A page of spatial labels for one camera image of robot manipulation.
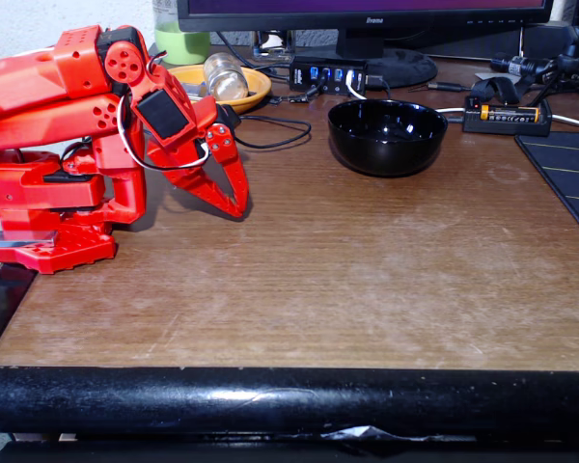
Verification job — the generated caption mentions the black flashlight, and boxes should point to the black flashlight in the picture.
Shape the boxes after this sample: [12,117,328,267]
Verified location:
[490,51,562,79]

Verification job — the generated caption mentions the black glossy bowl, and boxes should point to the black glossy bowl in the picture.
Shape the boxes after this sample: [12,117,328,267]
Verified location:
[326,97,450,178]

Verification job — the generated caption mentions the metal clamp bar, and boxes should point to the metal clamp bar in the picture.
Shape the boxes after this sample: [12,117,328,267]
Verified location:
[0,230,60,251]

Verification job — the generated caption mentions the black padded table edge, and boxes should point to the black padded table edge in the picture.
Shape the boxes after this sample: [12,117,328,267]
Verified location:
[0,365,579,438]

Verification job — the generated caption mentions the thin black cable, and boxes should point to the thin black cable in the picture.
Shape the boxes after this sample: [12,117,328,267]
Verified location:
[233,114,314,150]

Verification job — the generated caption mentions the black USB hub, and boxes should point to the black USB hub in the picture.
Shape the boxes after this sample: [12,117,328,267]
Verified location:
[288,54,370,96]

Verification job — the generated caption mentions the yellow plate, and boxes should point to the yellow plate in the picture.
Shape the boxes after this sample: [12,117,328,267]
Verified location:
[167,63,273,116]

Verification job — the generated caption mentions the black computer monitor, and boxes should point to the black computer monitor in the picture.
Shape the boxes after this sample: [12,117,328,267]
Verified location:
[176,0,557,90]

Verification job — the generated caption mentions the black audio jack plug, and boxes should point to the black audio jack plug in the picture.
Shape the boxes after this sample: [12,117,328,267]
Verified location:
[406,80,473,94]

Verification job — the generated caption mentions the yellow and black battery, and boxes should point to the yellow and black battery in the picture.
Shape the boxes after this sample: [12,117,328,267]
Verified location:
[479,104,541,123]

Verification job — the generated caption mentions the clear glass jar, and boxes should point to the clear glass jar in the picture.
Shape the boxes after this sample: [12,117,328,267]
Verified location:
[203,51,250,103]

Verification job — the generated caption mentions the black battery charger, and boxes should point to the black battery charger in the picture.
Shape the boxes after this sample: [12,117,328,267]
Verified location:
[461,94,554,138]

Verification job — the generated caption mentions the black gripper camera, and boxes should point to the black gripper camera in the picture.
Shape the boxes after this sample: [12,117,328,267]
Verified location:
[215,102,243,130]

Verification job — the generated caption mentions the black strap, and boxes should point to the black strap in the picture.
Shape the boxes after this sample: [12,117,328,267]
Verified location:
[469,75,526,105]

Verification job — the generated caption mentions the white and black servo wire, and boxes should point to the white and black servo wire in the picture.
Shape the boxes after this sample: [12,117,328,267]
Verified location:
[116,49,212,173]

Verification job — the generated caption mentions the black mat with green lines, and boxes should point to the black mat with green lines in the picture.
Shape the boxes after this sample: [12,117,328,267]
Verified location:
[514,130,579,248]

